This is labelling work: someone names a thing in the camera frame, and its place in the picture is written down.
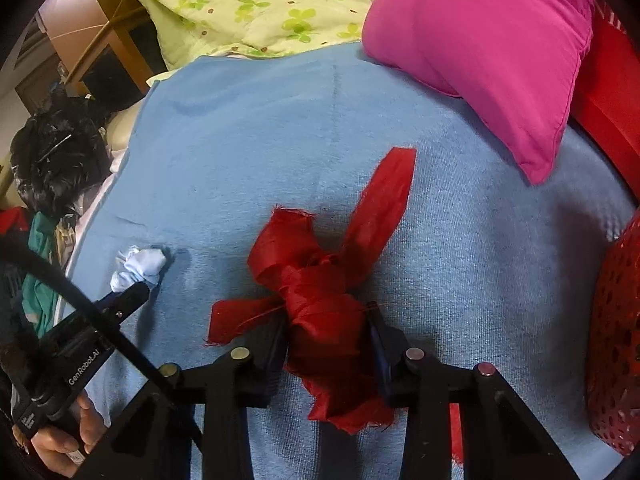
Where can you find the blue blanket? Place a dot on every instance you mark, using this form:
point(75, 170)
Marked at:
point(250, 135)

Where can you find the wooden bed frame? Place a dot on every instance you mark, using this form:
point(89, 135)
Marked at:
point(130, 50)

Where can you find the red cloth ribbon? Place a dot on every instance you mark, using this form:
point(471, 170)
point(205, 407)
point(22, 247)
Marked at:
point(320, 300)

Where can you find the red non-woven bag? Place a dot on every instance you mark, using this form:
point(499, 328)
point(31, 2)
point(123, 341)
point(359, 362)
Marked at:
point(610, 110)

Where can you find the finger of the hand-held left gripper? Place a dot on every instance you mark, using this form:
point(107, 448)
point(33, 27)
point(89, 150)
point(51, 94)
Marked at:
point(122, 305)

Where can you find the person's left hand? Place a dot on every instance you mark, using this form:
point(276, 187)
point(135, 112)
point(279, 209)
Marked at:
point(60, 447)

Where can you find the teal cloth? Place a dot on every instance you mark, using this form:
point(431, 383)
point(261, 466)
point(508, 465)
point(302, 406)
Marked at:
point(42, 270)

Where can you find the black plastic bag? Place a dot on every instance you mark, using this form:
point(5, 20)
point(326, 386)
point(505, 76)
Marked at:
point(55, 160)

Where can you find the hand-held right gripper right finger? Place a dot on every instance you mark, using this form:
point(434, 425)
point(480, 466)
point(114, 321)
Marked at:
point(381, 360)

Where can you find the pink pillow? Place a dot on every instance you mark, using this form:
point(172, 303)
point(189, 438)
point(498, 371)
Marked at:
point(475, 50)

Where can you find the red mesh plastic basket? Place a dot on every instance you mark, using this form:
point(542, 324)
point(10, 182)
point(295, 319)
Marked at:
point(615, 335)

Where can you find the white tissue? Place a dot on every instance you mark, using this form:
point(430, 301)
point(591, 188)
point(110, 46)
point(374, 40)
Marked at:
point(142, 262)

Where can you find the green floral quilt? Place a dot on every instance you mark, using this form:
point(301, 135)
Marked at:
point(250, 5)

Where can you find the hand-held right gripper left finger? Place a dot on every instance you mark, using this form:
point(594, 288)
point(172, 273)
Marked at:
point(260, 360)

